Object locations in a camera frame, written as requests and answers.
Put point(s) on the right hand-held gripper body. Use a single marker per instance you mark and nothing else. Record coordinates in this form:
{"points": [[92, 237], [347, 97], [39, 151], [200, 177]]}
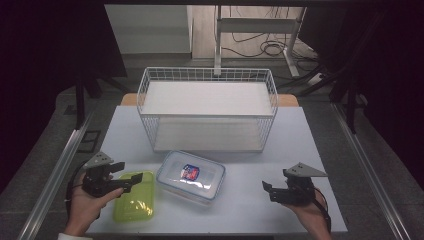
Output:
{"points": [[300, 190]]}

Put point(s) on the silver metal rail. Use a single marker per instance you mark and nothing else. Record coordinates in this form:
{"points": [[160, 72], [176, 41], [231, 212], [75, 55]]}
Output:
{"points": [[370, 173], [53, 180]]}

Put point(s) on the white metal desk frame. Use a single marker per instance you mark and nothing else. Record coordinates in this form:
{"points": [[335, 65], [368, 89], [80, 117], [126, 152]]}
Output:
{"points": [[218, 40]]}

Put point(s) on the white cabinet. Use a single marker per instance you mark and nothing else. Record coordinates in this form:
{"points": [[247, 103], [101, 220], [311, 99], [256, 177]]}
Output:
{"points": [[150, 30]]}

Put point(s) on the black floor plate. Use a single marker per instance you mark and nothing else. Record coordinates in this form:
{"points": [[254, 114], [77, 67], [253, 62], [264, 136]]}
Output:
{"points": [[89, 141]]}

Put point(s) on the clear container with blue lid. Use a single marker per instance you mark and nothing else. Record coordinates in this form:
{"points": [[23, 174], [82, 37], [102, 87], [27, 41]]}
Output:
{"points": [[191, 176]]}

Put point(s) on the person's right hand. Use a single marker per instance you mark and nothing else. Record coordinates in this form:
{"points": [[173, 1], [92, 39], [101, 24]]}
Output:
{"points": [[308, 211]]}

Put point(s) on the green plastic food container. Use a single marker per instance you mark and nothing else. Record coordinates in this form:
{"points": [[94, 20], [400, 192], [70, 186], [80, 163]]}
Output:
{"points": [[135, 200]]}

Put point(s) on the black stand legs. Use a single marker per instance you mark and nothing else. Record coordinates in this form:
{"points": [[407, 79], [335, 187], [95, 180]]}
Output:
{"points": [[350, 106], [80, 100]]}

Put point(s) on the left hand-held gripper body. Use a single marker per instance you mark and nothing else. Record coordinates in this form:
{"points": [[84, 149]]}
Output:
{"points": [[96, 181]]}

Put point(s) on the white power strip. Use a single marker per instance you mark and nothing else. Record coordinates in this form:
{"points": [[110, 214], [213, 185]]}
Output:
{"points": [[316, 79]]}

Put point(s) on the person's left hand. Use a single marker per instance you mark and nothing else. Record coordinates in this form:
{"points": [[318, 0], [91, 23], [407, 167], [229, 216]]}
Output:
{"points": [[85, 208]]}

